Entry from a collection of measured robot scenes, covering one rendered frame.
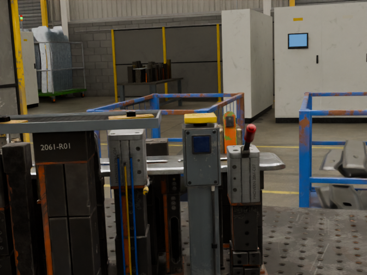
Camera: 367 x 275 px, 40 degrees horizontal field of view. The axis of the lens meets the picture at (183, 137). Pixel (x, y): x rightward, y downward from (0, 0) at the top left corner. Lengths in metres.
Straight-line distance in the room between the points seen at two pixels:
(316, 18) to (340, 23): 0.40
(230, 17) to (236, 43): 0.47
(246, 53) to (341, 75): 1.65
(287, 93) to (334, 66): 0.89
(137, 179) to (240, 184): 0.23
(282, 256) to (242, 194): 0.40
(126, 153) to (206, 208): 0.24
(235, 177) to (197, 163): 0.20
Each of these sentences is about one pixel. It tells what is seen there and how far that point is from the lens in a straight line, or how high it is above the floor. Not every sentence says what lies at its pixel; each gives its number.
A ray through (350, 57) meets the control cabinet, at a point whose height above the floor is 1.12.
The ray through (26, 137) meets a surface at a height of 0.54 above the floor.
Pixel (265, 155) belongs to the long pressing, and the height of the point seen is 1.00.
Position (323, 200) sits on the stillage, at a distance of 3.62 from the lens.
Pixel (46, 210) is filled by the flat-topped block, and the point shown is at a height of 0.99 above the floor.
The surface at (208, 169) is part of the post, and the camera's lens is 0.94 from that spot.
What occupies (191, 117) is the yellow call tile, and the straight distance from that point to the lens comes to 0.93.
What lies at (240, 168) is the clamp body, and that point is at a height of 1.02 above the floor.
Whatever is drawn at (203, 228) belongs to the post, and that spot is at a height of 0.94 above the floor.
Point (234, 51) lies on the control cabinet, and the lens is 8.99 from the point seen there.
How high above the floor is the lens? 1.28
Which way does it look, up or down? 10 degrees down
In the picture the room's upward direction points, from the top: 2 degrees counter-clockwise
